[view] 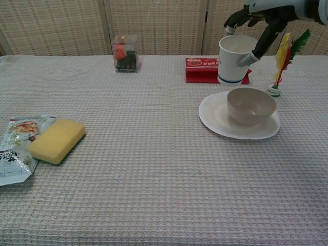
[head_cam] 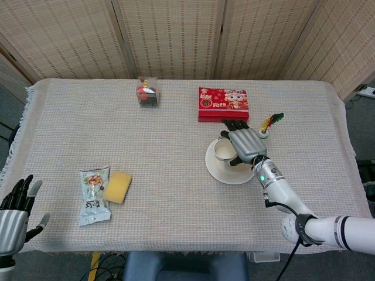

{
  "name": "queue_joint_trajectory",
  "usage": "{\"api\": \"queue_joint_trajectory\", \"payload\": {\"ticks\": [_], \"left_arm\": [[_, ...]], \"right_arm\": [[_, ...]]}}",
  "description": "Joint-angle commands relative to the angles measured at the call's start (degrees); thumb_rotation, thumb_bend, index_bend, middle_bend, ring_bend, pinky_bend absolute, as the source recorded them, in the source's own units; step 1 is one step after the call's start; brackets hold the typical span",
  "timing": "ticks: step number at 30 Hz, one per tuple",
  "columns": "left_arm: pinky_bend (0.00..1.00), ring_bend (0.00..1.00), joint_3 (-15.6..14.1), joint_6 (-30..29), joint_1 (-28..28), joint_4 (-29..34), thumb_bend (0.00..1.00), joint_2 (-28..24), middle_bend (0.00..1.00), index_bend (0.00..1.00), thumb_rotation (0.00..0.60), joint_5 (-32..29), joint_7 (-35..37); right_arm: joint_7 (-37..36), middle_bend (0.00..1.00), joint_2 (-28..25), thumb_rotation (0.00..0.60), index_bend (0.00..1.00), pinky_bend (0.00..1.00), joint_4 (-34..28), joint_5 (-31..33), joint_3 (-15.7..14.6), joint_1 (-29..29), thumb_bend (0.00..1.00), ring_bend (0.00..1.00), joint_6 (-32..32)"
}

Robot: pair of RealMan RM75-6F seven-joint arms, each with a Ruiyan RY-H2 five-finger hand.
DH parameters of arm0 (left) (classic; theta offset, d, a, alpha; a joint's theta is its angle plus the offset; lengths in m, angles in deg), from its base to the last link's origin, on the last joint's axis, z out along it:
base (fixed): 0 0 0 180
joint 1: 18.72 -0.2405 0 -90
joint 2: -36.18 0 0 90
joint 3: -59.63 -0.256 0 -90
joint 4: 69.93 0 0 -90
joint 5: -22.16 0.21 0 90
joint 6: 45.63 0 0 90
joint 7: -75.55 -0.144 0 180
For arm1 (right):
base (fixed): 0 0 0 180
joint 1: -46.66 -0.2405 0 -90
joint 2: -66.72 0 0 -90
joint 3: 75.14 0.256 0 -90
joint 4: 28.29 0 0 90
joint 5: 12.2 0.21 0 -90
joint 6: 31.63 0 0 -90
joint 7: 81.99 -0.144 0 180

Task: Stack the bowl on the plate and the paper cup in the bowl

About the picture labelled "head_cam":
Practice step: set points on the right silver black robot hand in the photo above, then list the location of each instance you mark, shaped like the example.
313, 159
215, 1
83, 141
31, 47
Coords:
249, 145

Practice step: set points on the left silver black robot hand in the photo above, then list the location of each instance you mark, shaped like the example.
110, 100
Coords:
11, 228

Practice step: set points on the white paper cup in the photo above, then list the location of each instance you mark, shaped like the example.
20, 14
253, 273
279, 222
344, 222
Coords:
223, 150

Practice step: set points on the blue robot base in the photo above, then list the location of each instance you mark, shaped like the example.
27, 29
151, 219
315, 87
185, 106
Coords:
184, 267

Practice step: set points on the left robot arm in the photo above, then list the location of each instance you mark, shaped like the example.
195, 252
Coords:
6, 269

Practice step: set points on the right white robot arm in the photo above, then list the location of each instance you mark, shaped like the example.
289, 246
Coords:
281, 187

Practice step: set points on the white round plate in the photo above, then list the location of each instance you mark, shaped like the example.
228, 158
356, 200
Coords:
231, 177

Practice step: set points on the colourful feather shuttlecock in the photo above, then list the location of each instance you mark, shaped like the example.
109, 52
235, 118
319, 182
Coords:
264, 133

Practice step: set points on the red gift box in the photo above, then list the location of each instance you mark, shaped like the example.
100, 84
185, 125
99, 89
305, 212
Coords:
222, 102

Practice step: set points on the beige woven tablecloth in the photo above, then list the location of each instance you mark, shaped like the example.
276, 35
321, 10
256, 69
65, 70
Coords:
164, 146

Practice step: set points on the silver snack bag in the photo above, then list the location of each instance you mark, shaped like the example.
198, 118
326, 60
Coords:
92, 199

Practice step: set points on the white plastic box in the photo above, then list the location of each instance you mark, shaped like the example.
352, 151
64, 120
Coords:
263, 257

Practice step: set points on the clear plastic toy box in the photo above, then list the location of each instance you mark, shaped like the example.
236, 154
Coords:
148, 93

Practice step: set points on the yellow sponge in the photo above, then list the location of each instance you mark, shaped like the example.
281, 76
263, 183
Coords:
117, 187

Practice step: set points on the black equipment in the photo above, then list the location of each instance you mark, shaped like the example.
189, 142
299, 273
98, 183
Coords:
367, 172

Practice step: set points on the bamboo folding screen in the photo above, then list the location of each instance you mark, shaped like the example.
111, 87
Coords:
175, 38

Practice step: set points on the white power strip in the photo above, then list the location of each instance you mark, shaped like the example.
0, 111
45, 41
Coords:
368, 91

